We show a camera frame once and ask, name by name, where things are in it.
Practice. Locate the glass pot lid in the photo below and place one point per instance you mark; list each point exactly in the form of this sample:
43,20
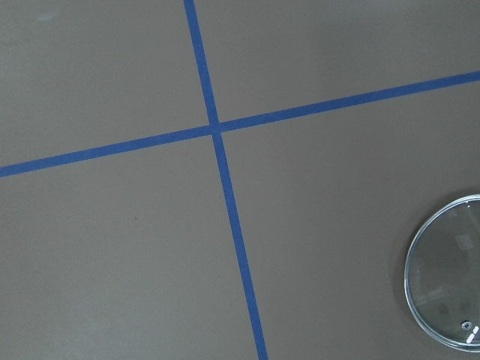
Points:
441,275

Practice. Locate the blue tape strip lengthwise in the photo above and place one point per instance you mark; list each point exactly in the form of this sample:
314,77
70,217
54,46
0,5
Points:
225,179

